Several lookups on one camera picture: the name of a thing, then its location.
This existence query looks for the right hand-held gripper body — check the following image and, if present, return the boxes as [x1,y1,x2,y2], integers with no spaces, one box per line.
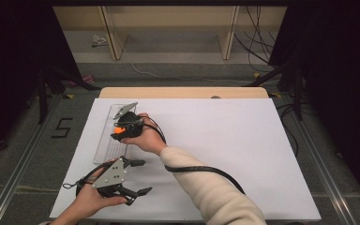
[112,101,145,140]

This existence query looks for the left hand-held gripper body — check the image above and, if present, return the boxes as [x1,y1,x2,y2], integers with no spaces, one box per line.
[91,157,133,199]

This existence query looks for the clear plastic tray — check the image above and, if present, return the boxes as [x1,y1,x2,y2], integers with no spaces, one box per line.
[93,103,138,166]

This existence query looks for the person's right hand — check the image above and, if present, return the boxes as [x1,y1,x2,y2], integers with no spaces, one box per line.
[120,112,168,157]

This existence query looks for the person's left hand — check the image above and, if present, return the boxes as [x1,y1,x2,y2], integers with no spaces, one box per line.
[74,168,128,218]

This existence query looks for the wooden table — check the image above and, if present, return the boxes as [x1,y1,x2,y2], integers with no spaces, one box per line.
[98,86,270,100]

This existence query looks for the pink object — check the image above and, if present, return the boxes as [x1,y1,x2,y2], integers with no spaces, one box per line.
[69,74,96,87]

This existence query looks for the black stand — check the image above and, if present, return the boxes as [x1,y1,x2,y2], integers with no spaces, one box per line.
[37,62,101,126]
[243,60,305,122]

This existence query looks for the crumpled grey paper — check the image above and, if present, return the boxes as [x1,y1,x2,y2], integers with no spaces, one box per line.
[91,34,109,49]

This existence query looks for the white board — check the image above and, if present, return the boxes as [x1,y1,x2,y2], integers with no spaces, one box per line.
[49,97,323,221]

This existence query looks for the wooden shelf unit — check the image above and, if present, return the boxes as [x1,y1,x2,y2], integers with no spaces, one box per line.
[52,5,288,61]

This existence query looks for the black curtain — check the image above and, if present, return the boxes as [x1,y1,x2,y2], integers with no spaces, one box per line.
[267,0,360,214]
[0,0,83,165]

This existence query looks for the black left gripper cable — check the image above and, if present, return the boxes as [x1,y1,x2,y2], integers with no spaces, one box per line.
[62,159,115,190]

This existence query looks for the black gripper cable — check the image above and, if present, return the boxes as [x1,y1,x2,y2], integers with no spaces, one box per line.
[62,159,115,190]
[142,115,247,196]

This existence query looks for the white floor cable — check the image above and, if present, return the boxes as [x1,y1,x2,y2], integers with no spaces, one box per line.
[130,62,251,84]

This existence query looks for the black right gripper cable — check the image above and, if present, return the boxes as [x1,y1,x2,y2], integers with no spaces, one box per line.
[142,115,247,196]

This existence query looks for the yellowish floor cable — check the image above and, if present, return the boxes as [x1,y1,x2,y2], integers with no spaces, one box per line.
[0,183,61,193]

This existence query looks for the metal floor rail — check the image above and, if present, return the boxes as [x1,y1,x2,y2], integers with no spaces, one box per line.
[0,93,64,225]
[273,93,359,225]

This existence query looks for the bundle of black hanging cables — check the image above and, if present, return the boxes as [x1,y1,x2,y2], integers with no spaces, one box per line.
[233,5,279,73]

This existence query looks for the black floor cables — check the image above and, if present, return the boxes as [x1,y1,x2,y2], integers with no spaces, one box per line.
[276,102,319,158]

